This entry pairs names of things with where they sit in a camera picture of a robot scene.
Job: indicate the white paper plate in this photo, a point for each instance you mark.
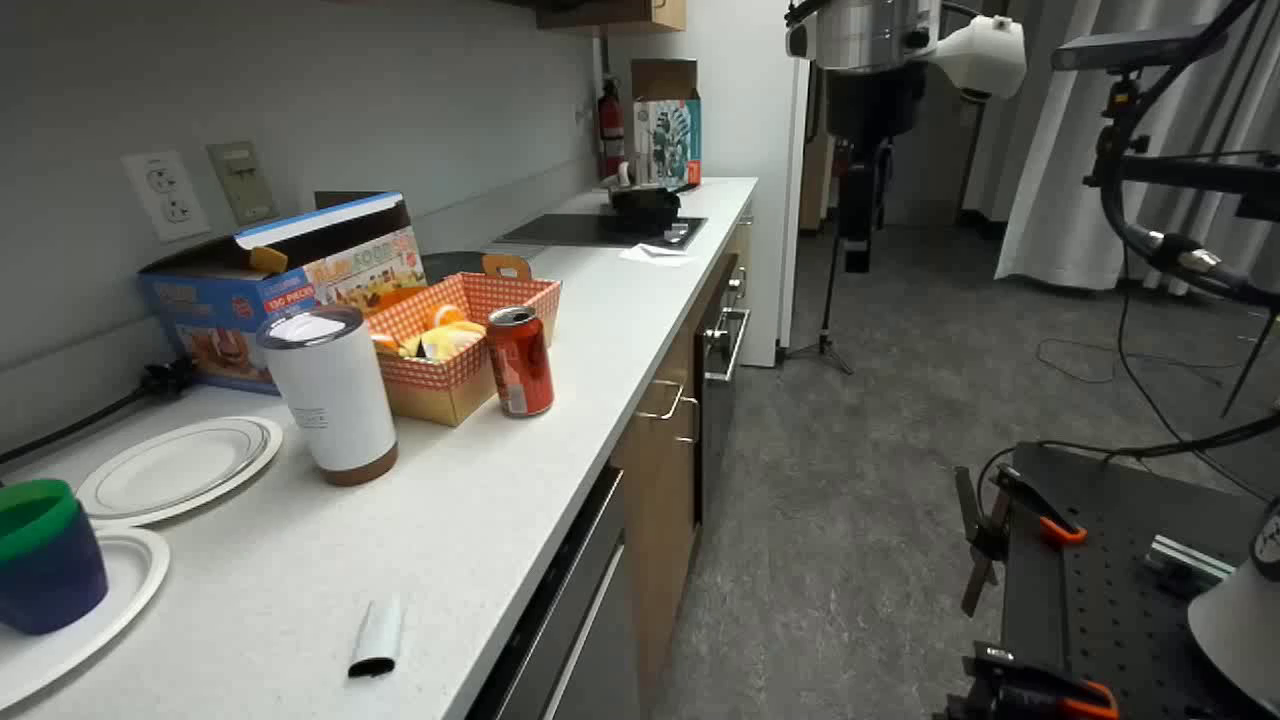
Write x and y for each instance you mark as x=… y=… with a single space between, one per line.
x=125 y=575
x=183 y=466

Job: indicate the red soda can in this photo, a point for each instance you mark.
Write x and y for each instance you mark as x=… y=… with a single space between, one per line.
x=521 y=367

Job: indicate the blue cup with green rim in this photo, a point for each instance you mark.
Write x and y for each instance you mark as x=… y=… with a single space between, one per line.
x=44 y=565

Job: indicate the red fire extinguisher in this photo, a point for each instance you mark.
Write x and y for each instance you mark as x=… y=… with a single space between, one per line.
x=608 y=133

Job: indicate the black stereo camera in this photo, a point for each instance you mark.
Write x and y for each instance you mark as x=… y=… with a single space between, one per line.
x=1135 y=51

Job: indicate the yellow toy food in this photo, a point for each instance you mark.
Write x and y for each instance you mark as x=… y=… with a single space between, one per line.
x=443 y=342

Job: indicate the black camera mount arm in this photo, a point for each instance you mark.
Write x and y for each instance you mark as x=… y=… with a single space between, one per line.
x=1203 y=173

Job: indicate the white tumbler with brown base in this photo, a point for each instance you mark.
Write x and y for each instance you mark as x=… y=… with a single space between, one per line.
x=340 y=402

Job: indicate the black perforated robot table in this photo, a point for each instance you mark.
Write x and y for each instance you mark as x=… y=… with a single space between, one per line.
x=1107 y=600

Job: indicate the grey dishwasher front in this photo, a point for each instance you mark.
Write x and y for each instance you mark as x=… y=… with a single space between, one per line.
x=586 y=643

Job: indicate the black induction cooktop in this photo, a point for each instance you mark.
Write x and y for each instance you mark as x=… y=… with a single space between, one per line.
x=575 y=230

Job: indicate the wooden cabinet door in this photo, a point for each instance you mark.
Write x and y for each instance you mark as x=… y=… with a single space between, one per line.
x=663 y=560

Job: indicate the wooden wall shelf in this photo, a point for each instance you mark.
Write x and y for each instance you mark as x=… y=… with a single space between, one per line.
x=614 y=13

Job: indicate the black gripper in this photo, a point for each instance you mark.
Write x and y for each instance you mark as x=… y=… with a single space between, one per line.
x=874 y=104

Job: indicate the grey wall switch plate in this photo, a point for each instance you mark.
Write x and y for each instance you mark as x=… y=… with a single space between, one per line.
x=243 y=181

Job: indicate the orange patterned paper basket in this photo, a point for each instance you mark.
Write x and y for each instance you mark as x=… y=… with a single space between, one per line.
x=454 y=382

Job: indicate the blue printed cardboard box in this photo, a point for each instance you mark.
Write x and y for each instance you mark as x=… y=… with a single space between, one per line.
x=213 y=306

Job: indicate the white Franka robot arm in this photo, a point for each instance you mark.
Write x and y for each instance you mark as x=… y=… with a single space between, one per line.
x=865 y=32

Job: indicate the white wall power outlet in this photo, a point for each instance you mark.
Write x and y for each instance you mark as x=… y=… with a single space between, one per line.
x=164 y=196

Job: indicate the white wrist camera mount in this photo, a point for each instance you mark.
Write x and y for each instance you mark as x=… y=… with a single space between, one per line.
x=980 y=53

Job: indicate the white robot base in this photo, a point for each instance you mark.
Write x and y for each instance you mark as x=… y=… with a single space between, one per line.
x=1242 y=625

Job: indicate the silver aluminium bar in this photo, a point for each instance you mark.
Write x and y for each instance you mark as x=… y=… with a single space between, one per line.
x=1186 y=556

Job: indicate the black cooking pot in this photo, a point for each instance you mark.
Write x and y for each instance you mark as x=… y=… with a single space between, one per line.
x=646 y=204

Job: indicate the white curtain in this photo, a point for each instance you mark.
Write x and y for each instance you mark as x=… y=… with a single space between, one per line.
x=1055 y=200

